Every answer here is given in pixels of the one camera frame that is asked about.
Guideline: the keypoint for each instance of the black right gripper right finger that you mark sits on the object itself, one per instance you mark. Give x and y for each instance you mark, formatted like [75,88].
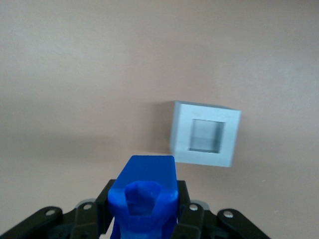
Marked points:
[194,219]

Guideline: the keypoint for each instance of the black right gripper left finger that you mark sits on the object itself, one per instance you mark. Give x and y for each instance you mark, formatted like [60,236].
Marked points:
[87,219]

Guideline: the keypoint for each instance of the blue plastic insert part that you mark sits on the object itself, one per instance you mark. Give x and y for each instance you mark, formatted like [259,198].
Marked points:
[142,194]

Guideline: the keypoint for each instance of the gray cube base with socket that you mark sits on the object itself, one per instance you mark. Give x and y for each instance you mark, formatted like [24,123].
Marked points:
[184,132]

